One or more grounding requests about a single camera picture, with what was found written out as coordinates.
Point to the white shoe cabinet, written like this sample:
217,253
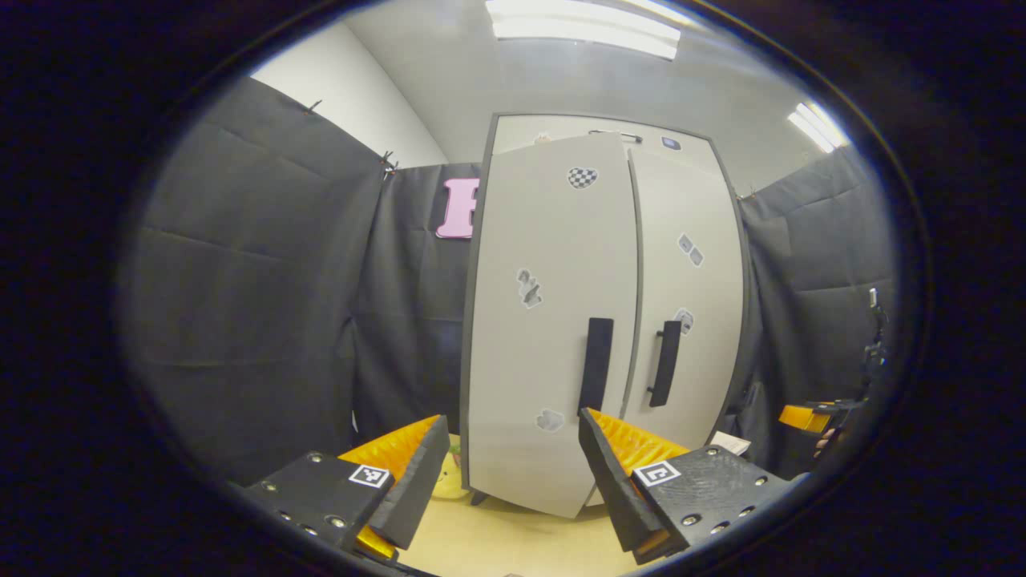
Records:
483,240

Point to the yellow round object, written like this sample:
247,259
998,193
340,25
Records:
449,481

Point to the white paper sheet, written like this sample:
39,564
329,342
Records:
731,443

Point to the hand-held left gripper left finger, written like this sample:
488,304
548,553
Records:
417,481

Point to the white shoe cabinet door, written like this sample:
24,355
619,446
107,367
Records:
553,240
689,200

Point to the dark metal stand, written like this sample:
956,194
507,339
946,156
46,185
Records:
875,336

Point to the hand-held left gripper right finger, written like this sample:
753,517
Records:
613,489

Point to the black backdrop cloth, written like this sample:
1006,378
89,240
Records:
256,304

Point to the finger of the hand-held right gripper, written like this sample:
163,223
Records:
801,417

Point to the white cabinet drawer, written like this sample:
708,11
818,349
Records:
521,132

